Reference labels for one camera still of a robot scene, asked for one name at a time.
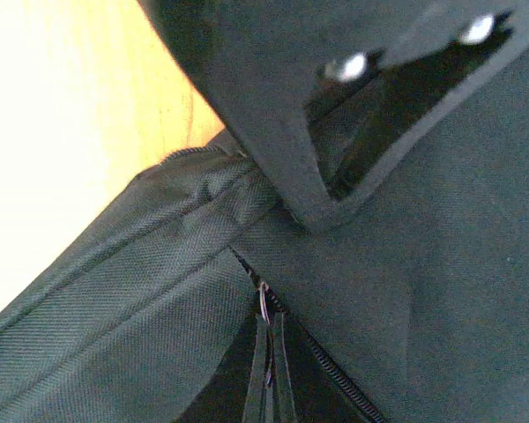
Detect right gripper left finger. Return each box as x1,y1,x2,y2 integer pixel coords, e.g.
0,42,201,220
242,316,272,423

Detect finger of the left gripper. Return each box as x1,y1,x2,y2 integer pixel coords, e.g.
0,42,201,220
141,1,529,232

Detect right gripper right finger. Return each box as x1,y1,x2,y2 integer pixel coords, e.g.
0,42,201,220
272,313,296,422

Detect black student backpack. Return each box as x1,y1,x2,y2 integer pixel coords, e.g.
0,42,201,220
0,49,529,422

